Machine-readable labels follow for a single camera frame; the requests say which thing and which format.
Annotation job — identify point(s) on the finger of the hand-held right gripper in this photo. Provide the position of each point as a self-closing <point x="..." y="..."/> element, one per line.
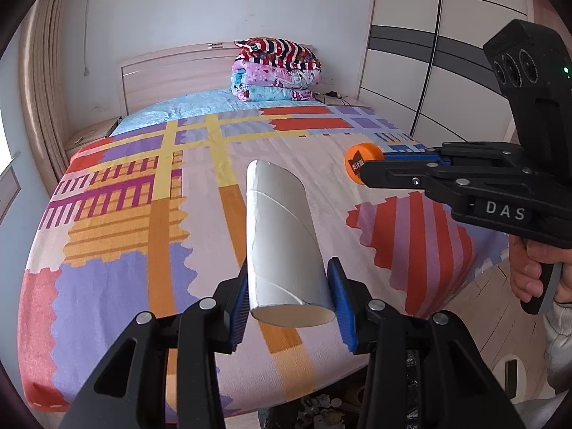
<point x="411" y="157"/>
<point x="393" y="174"/>

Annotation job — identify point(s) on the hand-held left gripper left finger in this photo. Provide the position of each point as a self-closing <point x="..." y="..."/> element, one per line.
<point x="241" y="308"/>

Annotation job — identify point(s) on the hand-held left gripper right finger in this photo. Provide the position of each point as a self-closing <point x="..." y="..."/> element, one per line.
<point x="342" y="308"/>

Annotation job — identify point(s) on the orange bottle cap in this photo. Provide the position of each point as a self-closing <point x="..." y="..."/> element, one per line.
<point x="357" y="153"/>

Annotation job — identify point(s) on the white cardboard tube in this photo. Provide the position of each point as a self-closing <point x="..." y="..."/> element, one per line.
<point x="281" y="241"/>

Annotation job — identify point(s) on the person's right forearm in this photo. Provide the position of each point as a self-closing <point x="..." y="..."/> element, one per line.
<point x="558" y="344"/>

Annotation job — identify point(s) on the person's right hand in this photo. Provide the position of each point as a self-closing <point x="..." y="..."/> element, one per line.
<point x="525" y="272"/>

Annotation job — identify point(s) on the wooden nightstand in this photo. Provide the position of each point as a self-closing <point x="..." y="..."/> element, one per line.
<point x="353" y="102"/>
<point x="89" y="138"/>

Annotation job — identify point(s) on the white and grey wardrobe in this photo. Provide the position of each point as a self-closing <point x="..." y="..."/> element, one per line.
<point x="402" y="76"/>

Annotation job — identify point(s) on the colourful patterned bed blanket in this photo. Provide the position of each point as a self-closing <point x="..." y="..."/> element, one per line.
<point x="134" y="241"/>

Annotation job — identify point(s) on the pink and blue folded quilt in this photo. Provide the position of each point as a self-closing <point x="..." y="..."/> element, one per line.
<point x="268" y="80"/>

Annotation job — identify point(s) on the striped folded blanket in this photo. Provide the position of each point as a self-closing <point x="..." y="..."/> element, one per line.
<point x="277" y="51"/>

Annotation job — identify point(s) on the white round stool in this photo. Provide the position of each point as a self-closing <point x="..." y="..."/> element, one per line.
<point x="498" y="380"/>

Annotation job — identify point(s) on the black phone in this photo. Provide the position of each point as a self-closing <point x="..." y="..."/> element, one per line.
<point x="512" y="377"/>

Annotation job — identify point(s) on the light blue bed sheet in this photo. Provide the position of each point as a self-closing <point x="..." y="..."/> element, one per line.
<point x="178" y="107"/>

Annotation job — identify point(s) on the person's grey clothing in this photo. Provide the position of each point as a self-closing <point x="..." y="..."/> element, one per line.
<point x="536" y="411"/>

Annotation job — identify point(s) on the wooden headboard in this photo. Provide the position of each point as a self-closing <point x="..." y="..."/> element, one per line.
<point x="170" y="71"/>

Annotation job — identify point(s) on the beige curtain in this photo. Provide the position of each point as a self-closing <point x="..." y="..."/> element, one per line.
<point x="44" y="76"/>

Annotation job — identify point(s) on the window frame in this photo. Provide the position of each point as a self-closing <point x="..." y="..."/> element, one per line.
<point x="9" y="187"/>

